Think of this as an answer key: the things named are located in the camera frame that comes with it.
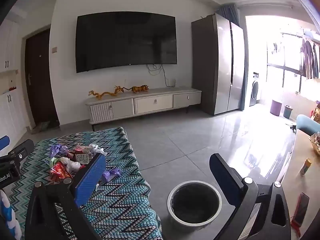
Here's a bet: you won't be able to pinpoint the golden dragon figurine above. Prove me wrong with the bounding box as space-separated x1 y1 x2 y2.
88 85 130 100

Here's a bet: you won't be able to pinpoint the purple plastic wrapper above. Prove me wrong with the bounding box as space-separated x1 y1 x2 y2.
49 144 68 158
101 168 122 183

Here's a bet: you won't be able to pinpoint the blue white twisted cable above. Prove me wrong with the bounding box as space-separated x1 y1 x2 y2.
0 189 22 240

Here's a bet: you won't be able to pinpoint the white tissue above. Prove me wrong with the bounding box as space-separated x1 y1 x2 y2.
86 144 108 157

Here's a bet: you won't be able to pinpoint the golden tiger figurine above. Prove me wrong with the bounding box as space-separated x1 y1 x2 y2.
130 85 150 93

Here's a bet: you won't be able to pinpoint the white wall cabinets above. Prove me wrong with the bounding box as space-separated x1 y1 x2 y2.
0 19 28 155

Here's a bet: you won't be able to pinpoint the television cables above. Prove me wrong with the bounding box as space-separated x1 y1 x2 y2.
146 64 170 87

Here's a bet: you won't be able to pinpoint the yellow snack bag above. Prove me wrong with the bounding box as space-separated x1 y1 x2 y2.
309 132 320 153

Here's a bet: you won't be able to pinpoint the red foil wrapper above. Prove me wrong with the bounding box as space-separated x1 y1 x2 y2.
49 161 73 182

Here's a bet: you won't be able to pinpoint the white plastic wrapper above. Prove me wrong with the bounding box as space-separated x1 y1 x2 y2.
61 157 82 173

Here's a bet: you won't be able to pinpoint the light blue chair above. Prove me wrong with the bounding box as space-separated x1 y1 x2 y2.
296 114 320 140

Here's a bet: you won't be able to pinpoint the phone in red case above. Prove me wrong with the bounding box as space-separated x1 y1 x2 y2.
291 192 310 228

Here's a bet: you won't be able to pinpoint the zigzag knitted blanket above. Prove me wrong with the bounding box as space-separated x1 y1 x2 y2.
5 127 164 240

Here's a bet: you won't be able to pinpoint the white television cabinet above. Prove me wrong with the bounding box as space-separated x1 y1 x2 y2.
84 87 202 132

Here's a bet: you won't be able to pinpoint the dark red labelled packet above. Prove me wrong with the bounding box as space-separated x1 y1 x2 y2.
74 152 94 165

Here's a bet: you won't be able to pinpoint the silver double-door refrigerator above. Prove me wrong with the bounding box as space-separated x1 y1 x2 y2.
191 13 245 116

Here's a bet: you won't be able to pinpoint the white washing machine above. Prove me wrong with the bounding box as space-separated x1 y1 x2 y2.
249 72 260 107

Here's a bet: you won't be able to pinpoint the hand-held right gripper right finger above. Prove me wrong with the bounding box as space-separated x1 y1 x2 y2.
209 153 292 240

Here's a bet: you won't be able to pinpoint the hanging clothes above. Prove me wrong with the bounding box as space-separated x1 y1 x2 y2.
300 36 320 80

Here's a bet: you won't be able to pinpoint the shoes by door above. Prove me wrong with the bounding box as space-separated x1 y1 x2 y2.
31 120 59 134

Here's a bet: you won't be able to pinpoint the wall-mounted black television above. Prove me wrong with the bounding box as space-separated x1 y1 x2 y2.
75 11 177 74

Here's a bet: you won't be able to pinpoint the white bin with black liner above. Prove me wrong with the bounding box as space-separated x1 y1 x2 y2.
167 180 222 227

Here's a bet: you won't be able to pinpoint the teal bucket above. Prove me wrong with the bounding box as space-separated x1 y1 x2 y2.
283 104 294 119

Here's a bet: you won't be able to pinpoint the dark brown entrance door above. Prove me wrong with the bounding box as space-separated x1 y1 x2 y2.
24 28 60 127

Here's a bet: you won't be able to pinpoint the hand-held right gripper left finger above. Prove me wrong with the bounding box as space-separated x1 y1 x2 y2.
24 152 107 240

